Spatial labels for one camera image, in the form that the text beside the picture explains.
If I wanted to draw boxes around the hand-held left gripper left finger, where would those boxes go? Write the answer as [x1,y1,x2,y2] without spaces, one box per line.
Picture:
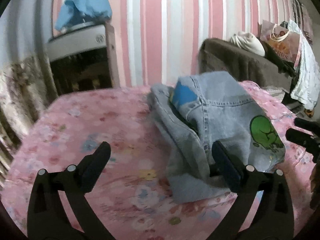
[27,141,116,240]

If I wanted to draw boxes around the floral curtain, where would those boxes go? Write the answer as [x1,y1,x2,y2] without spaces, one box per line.
[0,55,54,180]

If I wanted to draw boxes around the white cloth bag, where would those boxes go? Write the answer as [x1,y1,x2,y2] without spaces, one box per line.
[230,31,265,57]

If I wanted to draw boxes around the printed gift bag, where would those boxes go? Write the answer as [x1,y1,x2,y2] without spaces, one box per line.
[257,20,302,63]

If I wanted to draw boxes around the silver black water dispenser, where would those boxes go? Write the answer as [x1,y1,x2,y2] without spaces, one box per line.
[46,22,120,97]

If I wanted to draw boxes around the grey denim jacket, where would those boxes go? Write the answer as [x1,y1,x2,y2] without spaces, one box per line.
[147,70,286,204]

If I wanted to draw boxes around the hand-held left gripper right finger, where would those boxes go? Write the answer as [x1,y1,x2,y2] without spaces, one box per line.
[209,140,296,240]

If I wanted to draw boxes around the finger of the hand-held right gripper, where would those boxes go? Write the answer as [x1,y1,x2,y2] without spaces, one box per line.
[285,128,320,163]
[294,117,320,132]

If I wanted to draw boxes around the white floral cloth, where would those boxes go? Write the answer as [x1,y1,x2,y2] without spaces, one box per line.
[287,19,320,110]

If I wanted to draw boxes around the blue cloth cover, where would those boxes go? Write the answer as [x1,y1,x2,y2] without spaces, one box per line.
[54,0,113,32]

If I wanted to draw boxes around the grey lace seat cushion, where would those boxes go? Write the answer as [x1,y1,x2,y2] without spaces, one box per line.
[260,85,305,113]

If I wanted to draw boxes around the pink floral bedsheet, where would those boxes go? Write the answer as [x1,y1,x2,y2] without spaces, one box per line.
[0,80,316,240]

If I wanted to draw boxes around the black clothes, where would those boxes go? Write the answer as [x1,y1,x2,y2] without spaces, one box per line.
[262,41,298,77]

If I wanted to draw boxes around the brown covered sofa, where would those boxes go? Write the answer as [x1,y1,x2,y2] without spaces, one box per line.
[199,37,298,95]

